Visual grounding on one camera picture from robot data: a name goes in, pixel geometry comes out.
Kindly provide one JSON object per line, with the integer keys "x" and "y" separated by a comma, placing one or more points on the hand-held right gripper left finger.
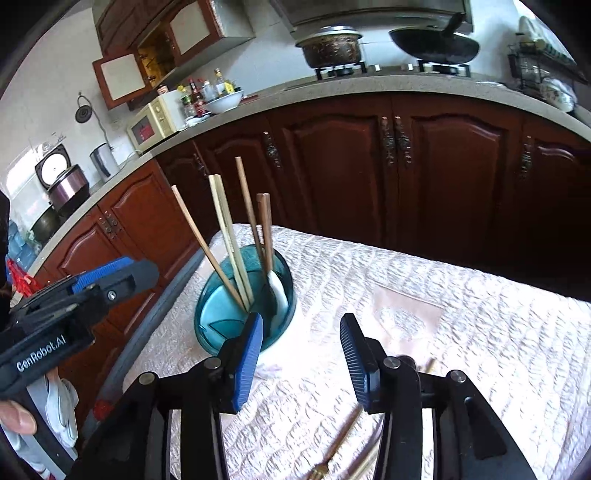
{"x": 247, "y": 364}

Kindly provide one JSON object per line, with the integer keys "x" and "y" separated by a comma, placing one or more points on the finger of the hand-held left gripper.
{"x": 134, "y": 279}
{"x": 99, "y": 274}

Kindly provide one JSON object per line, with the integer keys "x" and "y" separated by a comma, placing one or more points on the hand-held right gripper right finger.
{"x": 360, "y": 364}

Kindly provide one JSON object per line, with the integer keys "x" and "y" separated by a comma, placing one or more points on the teal lidded utensil holder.
{"x": 217, "y": 304}

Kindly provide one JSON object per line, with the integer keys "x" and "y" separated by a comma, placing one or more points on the tan wooden chopstick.
{"x": 203, "y": 247}

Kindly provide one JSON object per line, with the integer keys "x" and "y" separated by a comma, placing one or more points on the white ceramic spoon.
{"x": 278, "y": 290}

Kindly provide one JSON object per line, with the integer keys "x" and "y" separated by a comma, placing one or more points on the light bamboo chopstick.
{"x": 227, "y": 230}
{"x": 234, "y": 230}

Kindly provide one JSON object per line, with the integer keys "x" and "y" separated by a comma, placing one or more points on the reddish brown chopstick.
{"x": 264, "y": 230}

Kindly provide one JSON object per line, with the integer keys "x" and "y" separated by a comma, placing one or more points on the dark brown chopstick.
{"x": 249, "y": 207}

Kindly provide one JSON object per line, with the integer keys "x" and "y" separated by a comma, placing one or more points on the person's left hand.
{"x": 18, "y": 417}

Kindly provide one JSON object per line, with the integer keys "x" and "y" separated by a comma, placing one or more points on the red cloth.
{"x": 23, "y": 277}

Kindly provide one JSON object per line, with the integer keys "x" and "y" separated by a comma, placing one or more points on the grey cloth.
{"x": 62, "y": 410}

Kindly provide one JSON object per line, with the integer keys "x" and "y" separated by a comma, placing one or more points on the black pot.
{"x": 45, "y": 226}

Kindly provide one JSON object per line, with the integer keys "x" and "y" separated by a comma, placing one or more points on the blue water bottles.
{"x": 21, "y": 247}

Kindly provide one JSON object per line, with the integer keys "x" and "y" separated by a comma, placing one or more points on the small red object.
{"x": 102, "y": 410}

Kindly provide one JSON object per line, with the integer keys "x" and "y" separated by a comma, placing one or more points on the rice cooker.
{"x": 64, "y": 182}

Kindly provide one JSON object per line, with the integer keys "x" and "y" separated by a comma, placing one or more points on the white quilted tablecloth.
{"x": 461, "y": 323}

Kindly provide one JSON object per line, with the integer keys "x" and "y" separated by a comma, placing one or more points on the silver electric kettle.
{"x": 104, "y": 161}

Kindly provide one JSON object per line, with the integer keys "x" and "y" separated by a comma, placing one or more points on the cream microwave oven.
{"x": 152, "y": 124}

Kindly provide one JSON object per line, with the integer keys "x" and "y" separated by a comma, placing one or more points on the green bottle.
{"x": 186, "y": 106}

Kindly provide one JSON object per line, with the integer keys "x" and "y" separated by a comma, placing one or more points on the red label sauce bottle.
{"x": 197, "y": 101}

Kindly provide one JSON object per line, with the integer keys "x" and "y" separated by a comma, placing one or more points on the dark wooden base cabinet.
{"x": 332, "y": 175}

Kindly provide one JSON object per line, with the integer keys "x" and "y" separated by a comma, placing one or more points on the white bowl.
{"x": 224, "y": 102}

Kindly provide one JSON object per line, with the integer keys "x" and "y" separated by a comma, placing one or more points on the clear glass jar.
{"x": 209, "y": 92}

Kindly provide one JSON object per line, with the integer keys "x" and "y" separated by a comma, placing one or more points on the yellow oil bottle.
{"x": 220, "y": 83}

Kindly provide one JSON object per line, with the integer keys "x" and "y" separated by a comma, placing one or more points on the grey stone countertop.
{"x": 369, "y": 81}

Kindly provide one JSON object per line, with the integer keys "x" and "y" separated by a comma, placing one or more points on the gas stove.
{"x": 392, "y": 69}

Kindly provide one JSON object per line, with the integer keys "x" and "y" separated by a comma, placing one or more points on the brown cooking pot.
{"x": 330, "y": 48}

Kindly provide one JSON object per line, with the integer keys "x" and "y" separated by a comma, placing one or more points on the black wok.
{"x": 434, "y": 44}

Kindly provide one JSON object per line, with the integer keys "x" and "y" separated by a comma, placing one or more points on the floral ceramic pot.
{"x": 558, "y": 94}

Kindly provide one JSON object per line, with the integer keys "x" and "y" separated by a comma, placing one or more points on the range hood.
{"x": 369, "y": 11}

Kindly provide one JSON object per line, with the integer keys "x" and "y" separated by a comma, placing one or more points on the cloth over dish rack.
{"x": 542, "y": 39}

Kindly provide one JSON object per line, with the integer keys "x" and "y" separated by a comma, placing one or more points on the black round wall hanger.
{"x": 84, "y": 113}

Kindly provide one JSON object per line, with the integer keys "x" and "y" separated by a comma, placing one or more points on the wooden wall cabinet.
{"x": 138, "y": 41}

